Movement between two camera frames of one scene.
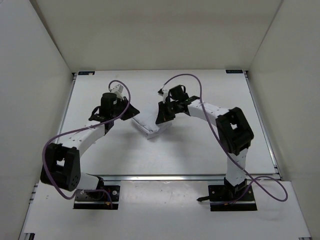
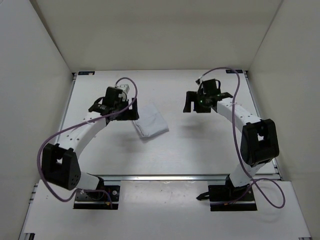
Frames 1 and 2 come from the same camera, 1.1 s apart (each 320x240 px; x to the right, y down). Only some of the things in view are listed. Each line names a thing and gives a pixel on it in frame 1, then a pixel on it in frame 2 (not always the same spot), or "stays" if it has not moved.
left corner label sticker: (86, 73) stays
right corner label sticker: (234, 71) stays
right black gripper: (162, 116) to (192, 97)
